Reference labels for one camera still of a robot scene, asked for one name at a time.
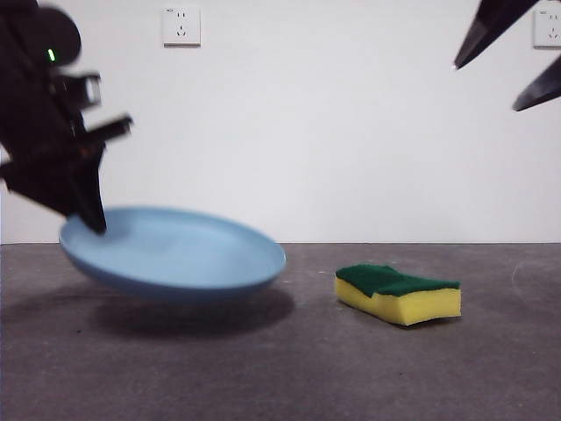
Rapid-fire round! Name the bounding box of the light blue round plate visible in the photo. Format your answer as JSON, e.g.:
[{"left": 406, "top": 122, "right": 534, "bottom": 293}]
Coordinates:
[{"left": 59, "top": 204, "right": 288, "bottom": 303}]

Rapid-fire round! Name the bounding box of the yellow sponge with green pad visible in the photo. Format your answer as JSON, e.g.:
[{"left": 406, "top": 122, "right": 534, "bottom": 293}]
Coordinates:
[{"left": 335, "top": 262, "right": 462, "bottom": 328}]

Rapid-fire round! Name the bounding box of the white wall socket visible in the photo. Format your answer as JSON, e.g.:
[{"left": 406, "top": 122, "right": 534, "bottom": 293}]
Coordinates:
[
  {"left": 163, "top": 4, "right": 202, "bottom": 48},
  {"left": 532, "top": 9, "right": 561, "bottom": 49}
]

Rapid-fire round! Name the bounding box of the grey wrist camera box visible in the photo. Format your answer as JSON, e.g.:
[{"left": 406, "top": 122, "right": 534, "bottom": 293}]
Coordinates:
[{"left": 48, "top": 73, "right": 103, "bottom": 111}]

